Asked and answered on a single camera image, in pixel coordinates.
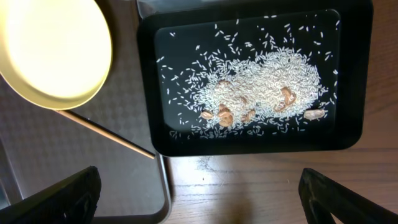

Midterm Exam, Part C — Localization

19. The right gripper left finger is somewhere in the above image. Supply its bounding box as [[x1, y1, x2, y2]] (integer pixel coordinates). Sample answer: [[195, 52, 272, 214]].
[[1, 166, 101, 223]]

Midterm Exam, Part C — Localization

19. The black waste tray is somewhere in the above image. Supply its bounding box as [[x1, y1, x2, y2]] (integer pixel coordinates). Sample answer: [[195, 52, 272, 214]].
[[137, 1, 374, 157]]

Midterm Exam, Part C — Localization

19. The wooden chopstick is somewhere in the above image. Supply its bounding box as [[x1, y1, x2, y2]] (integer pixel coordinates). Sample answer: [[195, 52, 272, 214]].
[[55, 110, 155, 159]]

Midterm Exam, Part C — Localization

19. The rice pile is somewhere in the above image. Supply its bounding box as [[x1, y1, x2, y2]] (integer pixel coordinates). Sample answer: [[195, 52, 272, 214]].
[[154, 14, 339, 141]]

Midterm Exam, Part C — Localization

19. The clear plastic bin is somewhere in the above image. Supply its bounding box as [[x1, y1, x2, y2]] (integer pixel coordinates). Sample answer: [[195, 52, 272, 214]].
[[136, 0, 243, 18]]

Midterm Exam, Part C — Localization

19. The brown serving tray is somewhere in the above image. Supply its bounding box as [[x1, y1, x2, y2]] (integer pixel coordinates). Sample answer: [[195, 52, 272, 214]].
[[1, 1, 171, 223]]

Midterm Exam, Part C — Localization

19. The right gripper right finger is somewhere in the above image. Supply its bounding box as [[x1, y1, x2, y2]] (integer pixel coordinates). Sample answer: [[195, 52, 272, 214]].
[[298, 168, 397, 223]]

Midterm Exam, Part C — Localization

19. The yellow plate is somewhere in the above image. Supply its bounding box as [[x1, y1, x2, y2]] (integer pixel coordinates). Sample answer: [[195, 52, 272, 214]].
[[1, 0, 113, 110]]

